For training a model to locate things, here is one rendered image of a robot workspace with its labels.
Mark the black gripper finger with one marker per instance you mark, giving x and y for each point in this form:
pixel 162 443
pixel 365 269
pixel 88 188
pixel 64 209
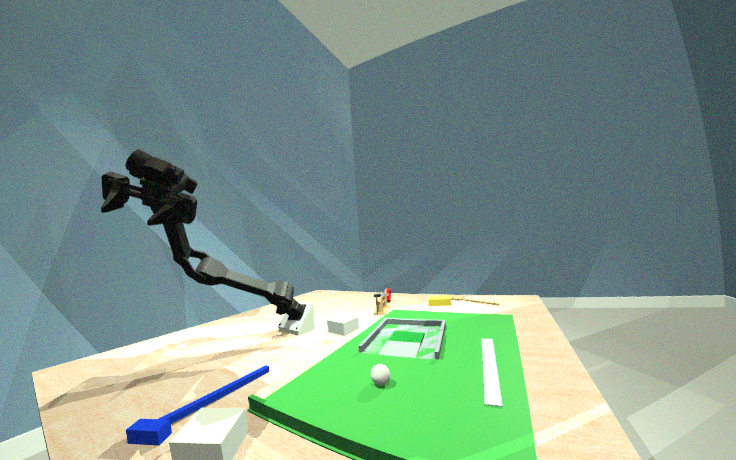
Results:
pixel 172 212
pixel 115 197

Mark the yellow rectangular block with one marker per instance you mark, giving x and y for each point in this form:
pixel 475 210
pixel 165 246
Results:
pixel 440 301

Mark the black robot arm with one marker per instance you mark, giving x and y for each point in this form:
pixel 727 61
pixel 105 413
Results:
pixel 209 271

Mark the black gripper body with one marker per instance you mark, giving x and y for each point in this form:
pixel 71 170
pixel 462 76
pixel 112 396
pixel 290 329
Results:
pixel 152 195

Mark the white golf ball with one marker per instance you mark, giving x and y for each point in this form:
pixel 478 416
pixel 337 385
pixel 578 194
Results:
pixel 380 374

